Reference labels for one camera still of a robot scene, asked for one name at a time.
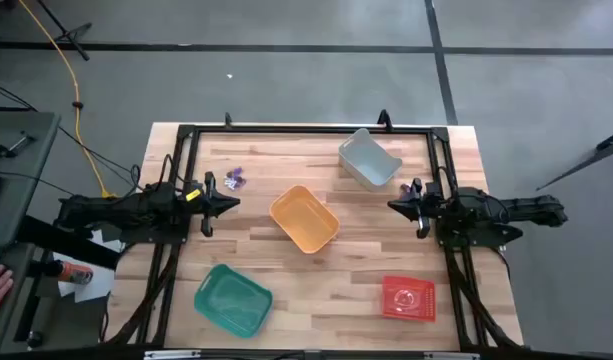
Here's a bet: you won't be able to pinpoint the black tripod stand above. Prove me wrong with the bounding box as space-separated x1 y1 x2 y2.
35 0 94 62

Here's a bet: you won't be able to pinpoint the white paper sheets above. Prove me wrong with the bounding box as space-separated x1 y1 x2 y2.
52 227 125 305

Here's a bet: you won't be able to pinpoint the black stand leg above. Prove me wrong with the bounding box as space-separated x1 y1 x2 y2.
535 127 613 192

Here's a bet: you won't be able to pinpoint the white plastic bin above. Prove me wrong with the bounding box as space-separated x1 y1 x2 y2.
337 127 404 193

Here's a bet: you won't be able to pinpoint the orange plastic bin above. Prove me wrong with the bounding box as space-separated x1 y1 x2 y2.
269 184 341 255

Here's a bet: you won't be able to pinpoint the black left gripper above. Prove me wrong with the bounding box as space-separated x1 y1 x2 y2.
185 171 241 238

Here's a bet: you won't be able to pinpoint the green plastic bin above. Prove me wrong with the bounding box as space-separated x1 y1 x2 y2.
193 263 274 340

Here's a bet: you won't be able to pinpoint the red perforated basket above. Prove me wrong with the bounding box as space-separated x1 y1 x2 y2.
382 275 437 323

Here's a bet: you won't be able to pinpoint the black aluminium table frame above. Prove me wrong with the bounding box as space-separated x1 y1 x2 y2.
104 123 526 351

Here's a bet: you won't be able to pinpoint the grey desk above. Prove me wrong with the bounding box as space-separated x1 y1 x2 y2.
0 110 62 354

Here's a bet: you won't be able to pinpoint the metal clamp handle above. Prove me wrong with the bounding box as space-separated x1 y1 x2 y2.
8 130 37 155

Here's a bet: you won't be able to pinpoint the silver aluminium extrusion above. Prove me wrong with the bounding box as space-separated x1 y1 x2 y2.
423 351 481 360
143 349 202 360

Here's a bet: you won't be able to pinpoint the yellow floor cable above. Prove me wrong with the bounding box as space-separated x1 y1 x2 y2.
17 0 118 199

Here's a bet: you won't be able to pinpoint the black floor cable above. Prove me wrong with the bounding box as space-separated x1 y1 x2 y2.
0 79 142 194

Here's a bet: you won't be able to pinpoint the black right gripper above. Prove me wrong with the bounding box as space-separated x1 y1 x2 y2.
387 178 442 239

